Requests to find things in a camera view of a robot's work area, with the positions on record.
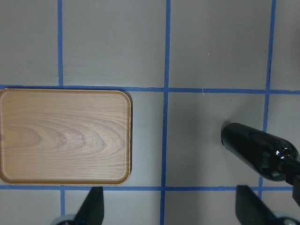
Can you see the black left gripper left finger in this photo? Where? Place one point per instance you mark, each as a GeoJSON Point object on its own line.
{"type": "Point", "coordinates": [91, 211]}

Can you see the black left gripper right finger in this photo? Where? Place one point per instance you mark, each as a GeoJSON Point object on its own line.
{"type": "Point", "coordinates": [249, 208]}

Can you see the dark wine bottle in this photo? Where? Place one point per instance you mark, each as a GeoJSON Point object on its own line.
{"type": "Point", "coordinates": [272, 157]}

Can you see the wooden tray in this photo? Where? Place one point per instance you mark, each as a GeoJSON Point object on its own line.
{"type": "Point", "coordinates": [69, 137]}

